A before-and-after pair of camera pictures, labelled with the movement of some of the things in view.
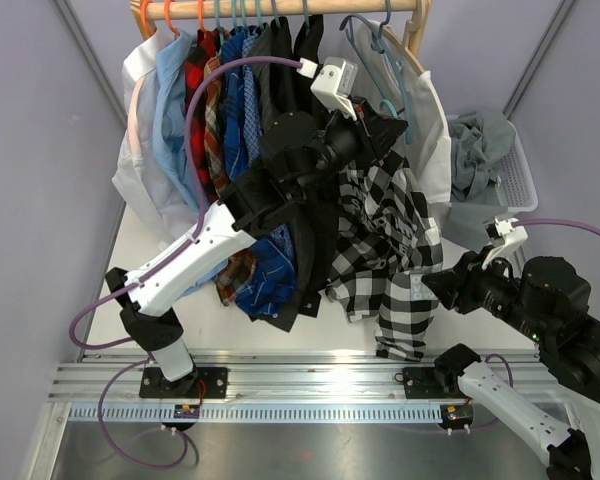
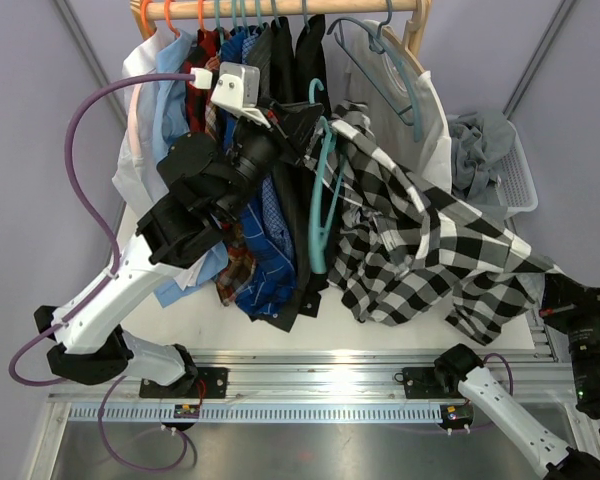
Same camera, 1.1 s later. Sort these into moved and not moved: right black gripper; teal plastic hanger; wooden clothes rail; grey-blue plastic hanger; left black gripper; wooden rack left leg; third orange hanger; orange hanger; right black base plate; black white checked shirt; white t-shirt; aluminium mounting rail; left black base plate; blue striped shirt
Moved: grey-blue plastic hanger; right black gripper; teal plastic hanger; left black gripper; black white checked shirt
Not moved: aluminium mounting rail; right black base plate; wooden rack left leg; orange hanger; wooden clothes rail; blue striped shirt; white t-shirt; left black base plate; third orange hanger
